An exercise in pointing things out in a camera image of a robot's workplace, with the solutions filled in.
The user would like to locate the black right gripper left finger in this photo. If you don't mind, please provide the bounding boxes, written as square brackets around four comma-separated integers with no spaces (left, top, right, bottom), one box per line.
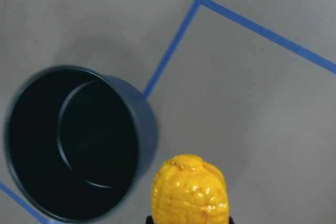
[145,216,153,224]

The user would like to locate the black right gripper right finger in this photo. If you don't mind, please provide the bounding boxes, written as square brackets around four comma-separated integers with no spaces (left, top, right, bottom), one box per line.
[229,217,235,224]

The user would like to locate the yellow corn cob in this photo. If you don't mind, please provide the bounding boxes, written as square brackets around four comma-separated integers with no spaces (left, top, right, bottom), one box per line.
[151,154,229,223]

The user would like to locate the brown table mat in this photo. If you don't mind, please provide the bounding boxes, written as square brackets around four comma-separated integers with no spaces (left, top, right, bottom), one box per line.
[1,0,335,223]

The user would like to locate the dark blue saucepan purple handle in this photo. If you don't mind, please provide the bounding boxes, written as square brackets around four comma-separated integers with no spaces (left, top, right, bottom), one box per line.
[4,66,158,223]

